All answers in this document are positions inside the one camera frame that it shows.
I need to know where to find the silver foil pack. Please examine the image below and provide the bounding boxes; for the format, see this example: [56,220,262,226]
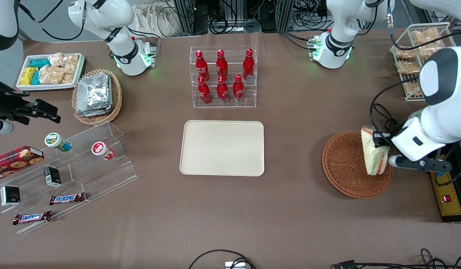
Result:
[77,73,111,112]
[75,77,114,117]

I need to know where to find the black connector with cables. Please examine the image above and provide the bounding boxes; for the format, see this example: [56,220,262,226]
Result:
[332,248,461,269]

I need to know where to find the white cloth bag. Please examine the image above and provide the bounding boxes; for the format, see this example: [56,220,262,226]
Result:
[132,3,182,38]

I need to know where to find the black left wrist camera cable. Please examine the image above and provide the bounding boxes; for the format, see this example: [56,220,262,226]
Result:
[369,0,457,129]

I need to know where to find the bagged pastry snack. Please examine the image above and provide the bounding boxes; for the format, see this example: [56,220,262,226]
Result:
[394,46,416,60]
[412,28,442,45]
[417,45,443,60]
[402,82,422,96]
[396,61,421,74]

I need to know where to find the snickers chocolate bar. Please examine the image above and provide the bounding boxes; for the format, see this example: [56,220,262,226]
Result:
[49,192,86,205]
[13,210,52,225]

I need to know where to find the white rectangular snack tray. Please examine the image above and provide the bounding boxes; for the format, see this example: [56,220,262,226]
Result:
[16,53,86,91]

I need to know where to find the oval wicker basket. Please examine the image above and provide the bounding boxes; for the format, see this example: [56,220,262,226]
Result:
[72,69,123,126]

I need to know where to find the clear acrylic stepped display stand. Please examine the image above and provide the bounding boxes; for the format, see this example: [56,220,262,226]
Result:
[0,121,139,235]

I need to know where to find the red lid yogurt cup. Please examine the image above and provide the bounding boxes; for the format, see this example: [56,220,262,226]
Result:
[91,141,115,161]

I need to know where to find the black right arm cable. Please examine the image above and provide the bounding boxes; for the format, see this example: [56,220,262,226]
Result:
[18,0,86,41]

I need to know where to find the green lid yogurt cup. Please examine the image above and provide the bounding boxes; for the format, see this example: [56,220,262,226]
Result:
[44,132,72,152]

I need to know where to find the beige plastic serving tray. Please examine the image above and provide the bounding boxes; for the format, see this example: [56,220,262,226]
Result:
[179,120,265,177]

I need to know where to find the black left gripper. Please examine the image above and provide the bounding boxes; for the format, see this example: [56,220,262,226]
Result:
[372,126,399,149]

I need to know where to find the clear acrylic bottle rack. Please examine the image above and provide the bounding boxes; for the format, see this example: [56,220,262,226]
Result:
[190,46,258,108]

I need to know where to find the yellow control panel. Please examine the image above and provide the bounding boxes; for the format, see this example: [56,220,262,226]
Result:
[429,170,461,217]

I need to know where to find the aluminium frame post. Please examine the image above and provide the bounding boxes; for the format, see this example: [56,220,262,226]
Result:
[173,0,196,36]

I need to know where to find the white wire rack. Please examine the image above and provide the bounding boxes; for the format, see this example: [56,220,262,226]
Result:
[389,22,457,102]

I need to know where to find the small black and white carton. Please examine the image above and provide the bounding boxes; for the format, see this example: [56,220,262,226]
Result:
[0,185,21,207]

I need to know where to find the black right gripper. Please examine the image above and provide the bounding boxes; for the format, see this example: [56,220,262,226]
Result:
[0,70,62,126]

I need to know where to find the red tartan cookie box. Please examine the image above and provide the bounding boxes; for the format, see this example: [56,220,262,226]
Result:
[0,145,45,177]

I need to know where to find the triangular sandwich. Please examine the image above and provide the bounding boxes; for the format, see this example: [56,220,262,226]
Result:
[361,126,391,176]

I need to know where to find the yellow snack packet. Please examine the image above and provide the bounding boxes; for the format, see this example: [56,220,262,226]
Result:
[20,67,39,86]

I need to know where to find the round brown wicker basket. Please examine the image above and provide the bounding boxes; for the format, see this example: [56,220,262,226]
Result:
[322,131,394,199]

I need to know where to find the red cola bottle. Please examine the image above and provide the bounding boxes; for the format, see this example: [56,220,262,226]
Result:
[242,48,255,81]
[217,76,229,103]
[216,49,229,80]
[233,74,245,103]
[195,50,210,82]
[197,77,212,105]

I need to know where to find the black looped cable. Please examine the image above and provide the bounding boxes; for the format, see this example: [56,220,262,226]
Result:
[188,249,257,269]

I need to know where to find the black power cable with plug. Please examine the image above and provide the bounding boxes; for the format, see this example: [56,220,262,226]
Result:
[372,103,399,130]

